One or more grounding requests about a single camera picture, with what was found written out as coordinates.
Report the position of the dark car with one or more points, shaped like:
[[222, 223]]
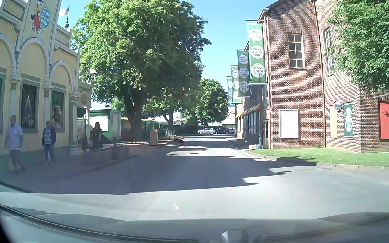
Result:
[[222, 130]]

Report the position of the beige bin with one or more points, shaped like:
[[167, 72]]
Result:
[[153, 137]]

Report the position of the grass verge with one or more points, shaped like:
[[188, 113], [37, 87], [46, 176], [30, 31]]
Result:
[[333, 156]]

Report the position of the green banner flag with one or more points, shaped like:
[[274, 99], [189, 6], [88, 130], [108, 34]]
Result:
[[257, 54], [229, 91], [243, 74], [235, 84]]

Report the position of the paved pavement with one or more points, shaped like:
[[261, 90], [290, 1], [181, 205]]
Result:
[[62, 167]]

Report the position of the red brick building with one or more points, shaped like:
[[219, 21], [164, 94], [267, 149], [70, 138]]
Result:
[[302, 94]]

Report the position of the car's own bonnet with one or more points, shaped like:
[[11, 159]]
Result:
[[214, 229]]

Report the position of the large green tree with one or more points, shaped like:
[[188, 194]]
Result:
[[137, 57]]

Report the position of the person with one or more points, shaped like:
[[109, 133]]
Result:
[[15, 140], [48, 138], [96, 135]]

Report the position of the silver car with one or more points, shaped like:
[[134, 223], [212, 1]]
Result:
[[206, 131]]

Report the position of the grey asphalt road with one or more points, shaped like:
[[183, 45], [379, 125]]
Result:
[[201, 175]]

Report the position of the green kiosk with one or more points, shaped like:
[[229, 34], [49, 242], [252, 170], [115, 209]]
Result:
[[106, 123]]

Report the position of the yellow arched building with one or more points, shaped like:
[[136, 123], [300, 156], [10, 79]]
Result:
[[32, 84]]

